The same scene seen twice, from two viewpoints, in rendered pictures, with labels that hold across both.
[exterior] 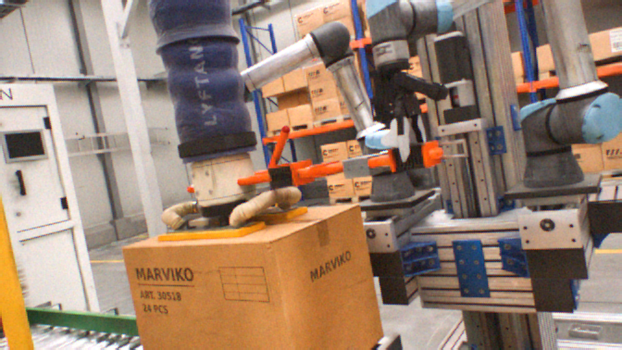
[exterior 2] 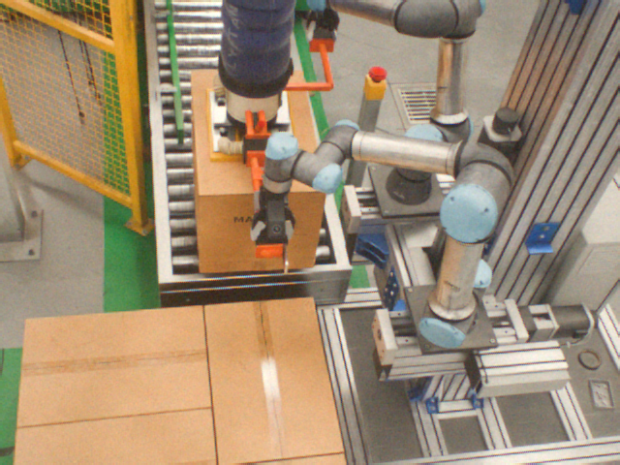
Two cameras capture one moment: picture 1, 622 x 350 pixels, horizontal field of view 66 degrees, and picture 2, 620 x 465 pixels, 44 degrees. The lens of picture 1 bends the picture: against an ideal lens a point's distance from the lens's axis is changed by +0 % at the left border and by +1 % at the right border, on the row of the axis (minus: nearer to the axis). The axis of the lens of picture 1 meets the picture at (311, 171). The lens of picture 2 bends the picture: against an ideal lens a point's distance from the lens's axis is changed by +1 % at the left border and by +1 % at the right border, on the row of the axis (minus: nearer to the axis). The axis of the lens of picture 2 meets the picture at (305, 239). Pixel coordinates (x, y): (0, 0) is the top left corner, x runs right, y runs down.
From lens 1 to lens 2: 193 cm
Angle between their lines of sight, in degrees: 58
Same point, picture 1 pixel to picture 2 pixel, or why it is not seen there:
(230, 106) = (252, 61)
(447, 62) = not seen: hidden behind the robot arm
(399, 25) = (276, 173)
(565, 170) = not seen: hidden behind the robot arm
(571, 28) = (446, 266)
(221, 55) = (255, 21)
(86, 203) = not seen: outside the picture
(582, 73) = (440, 296)
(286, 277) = (206, 214)
